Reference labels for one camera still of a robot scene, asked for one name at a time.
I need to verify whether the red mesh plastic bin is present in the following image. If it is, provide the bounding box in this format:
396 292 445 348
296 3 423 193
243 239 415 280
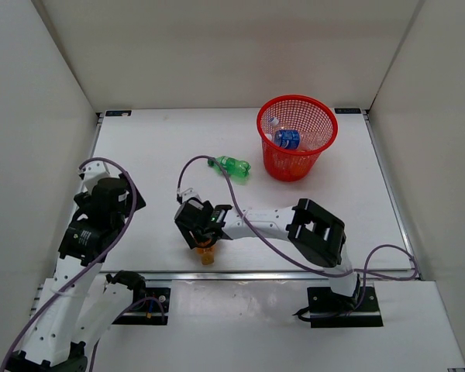
257 95 339 182

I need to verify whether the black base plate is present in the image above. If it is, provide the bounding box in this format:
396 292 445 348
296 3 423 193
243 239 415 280
113 281 171 326
294 286 384 329

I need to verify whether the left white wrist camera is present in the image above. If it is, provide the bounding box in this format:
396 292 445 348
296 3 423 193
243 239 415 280
78 161 110 194

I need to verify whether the aluminium front table rail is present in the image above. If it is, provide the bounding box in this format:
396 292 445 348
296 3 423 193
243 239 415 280
53 270 415 282

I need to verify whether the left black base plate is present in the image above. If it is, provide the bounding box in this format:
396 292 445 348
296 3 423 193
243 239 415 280
113 281 171 326

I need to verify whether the right dark corner label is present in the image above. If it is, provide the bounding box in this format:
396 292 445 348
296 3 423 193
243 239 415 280
334 108 361 115

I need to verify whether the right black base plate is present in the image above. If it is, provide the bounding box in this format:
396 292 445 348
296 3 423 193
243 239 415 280
294 286 384 329

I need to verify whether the blue label clear bottle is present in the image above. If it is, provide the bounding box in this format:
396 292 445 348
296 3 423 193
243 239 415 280
272 129 322 151

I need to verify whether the left dark corner label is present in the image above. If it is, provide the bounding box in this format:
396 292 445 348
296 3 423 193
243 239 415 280
105 110 132 117

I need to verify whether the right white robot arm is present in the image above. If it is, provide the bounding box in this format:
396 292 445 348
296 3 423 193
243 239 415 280
174 196 361 310

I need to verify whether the orange juice bottle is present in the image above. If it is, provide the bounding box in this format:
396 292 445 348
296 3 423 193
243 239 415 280
195 239 215 266
288 150 311 177

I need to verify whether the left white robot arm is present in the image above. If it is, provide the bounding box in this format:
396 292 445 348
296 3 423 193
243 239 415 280
0 168 147 371

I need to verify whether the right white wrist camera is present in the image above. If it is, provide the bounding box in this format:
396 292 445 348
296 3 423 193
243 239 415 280
177 188 201 204

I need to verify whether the dark corner label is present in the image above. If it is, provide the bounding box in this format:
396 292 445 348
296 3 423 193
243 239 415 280
334 108 361 115
105 110 132 117

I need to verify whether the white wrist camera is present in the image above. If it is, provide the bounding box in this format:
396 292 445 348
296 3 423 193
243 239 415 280
177 188 201 204
78 161 110 194

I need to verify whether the large clear plastic bottle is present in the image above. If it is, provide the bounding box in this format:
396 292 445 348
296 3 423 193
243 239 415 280
267 117 284 131

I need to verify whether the green plastic bottle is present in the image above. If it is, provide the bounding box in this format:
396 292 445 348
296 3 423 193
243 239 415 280
207 156 251 181

